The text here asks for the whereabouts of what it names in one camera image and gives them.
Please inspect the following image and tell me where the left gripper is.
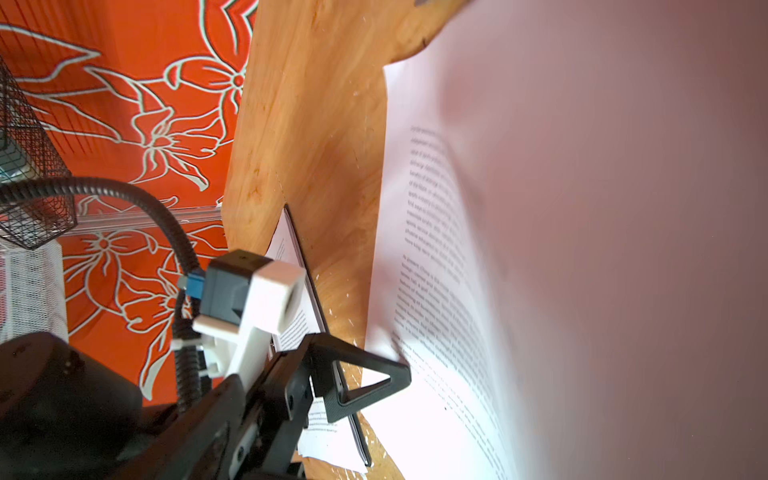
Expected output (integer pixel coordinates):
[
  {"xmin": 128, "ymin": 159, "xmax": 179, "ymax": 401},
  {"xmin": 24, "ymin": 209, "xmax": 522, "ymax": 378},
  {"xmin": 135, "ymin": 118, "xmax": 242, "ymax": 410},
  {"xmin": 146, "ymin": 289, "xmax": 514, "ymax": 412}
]
[{"xmin": 107, "ymin": 332, "xmax": 414, "ymax": 480}]

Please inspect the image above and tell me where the paper sheet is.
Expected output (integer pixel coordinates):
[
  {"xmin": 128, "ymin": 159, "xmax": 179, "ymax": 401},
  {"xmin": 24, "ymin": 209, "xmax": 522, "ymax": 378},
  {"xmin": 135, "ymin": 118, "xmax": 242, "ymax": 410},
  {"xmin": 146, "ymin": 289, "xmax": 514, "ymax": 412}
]
[
  {"xmin": 364, "ymin": 1, "xmax": 767, "ymax": 479},
  {"xmin": 266, "ymin": 209, "xmax": 367, "ymax": 475}
]

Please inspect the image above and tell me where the grey clip folder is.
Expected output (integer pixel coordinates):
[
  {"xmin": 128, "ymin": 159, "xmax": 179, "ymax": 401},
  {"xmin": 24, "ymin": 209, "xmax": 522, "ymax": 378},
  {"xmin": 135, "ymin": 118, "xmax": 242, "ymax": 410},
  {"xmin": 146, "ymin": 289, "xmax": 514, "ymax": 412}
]
[{"xmin": 283, "ymin": 203, "xmax": 373, "ymax": 468}]

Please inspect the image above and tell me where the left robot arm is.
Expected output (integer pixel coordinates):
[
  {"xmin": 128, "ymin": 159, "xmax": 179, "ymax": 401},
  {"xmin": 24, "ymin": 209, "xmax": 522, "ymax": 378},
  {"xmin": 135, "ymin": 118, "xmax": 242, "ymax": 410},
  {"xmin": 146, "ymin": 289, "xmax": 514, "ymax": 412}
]
[{"xmin": 1, "ymin": 177, "xmax": 411, "ymax": 479}]

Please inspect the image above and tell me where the black wire basket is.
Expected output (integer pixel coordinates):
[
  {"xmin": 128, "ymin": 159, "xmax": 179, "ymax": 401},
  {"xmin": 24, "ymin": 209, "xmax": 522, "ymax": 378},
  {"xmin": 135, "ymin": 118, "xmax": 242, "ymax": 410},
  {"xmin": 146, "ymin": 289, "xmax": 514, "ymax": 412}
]
[{"xmin": 1, "ymin": 64, "xmax": 77, "ymax": 250}]

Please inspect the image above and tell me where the blue white box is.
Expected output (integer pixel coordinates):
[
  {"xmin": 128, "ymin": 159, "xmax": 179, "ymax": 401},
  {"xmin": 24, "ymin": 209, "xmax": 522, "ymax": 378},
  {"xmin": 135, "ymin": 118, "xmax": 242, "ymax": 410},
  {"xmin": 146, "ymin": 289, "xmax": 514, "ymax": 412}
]
[{"xmin": 1, "ymin": 144, "xmax": 40, "ymax": 184}]

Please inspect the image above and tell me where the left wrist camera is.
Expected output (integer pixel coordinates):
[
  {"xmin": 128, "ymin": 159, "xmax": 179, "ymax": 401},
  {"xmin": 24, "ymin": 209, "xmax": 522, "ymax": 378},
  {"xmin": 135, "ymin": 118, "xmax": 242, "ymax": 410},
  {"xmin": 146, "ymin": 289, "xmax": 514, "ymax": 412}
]
[{"xmin": 171, "ymin": 250, "xmax": 307, "ymax": 390}]

